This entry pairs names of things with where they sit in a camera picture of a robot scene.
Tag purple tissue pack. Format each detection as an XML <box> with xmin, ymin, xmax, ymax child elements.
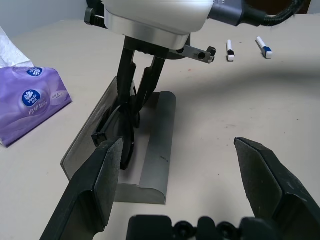
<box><xmin>0</xmin><ymin>24</ymin><xmax>73</xmax><ymax>148</ymax></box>

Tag white marker with black cap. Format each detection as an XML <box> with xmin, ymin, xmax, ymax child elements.
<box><xmin>226</xmin><ymin>39</ymin><xmax>236</xmax><ymax>62</ymax></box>

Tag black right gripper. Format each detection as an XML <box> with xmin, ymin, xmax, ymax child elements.
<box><xmin>116</xmin><ymin>36</ymin><xmax>217</xmax><ymax>109</ymax></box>

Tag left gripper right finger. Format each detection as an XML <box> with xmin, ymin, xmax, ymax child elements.
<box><xmin>234</xmin><ymin>136</ymin><xmax>320</xmax><ymax>240</ymax></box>

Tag black sunglasses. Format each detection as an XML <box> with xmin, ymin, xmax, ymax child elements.
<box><xmin>91</xmin><ymin>92</ymin><xmax>141</xmax><ymax>171</ymax></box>

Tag grey glasses case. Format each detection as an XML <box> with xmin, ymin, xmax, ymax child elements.
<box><xmin>59</xmin><ymin>76</ymin><xmax>177</xmax><ymax>206</ymax></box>

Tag white marker with blue cap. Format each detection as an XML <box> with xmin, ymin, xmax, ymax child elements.
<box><xmin>255</xmin><ymin>36</ymin><xmax>273</xmax><ymax>59</ymax></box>

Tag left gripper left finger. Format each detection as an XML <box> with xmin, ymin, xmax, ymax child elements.
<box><xmin>37</xmin><ymin>136</ymin><xmax>125</xmax><ymax>240</ymax></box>

